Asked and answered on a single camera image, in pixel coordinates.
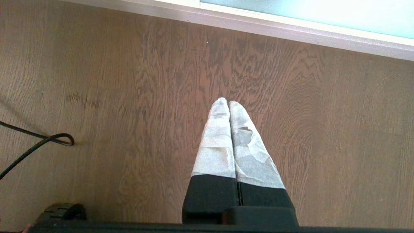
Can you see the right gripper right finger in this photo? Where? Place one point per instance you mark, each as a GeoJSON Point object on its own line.
{"type": "Point", "coordinates": [255, 165]}

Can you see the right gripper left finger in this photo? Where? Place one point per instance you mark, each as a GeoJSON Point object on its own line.
{"type": "Point", "coordinates": [215, 152]}

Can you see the sliding wardrobe door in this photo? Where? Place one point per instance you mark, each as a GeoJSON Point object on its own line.
{"type": "Point", "coordinates": [323, 13]}

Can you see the white door track frame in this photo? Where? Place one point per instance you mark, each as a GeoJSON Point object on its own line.
{"type": "Point", "coordinates": [258, 24]}

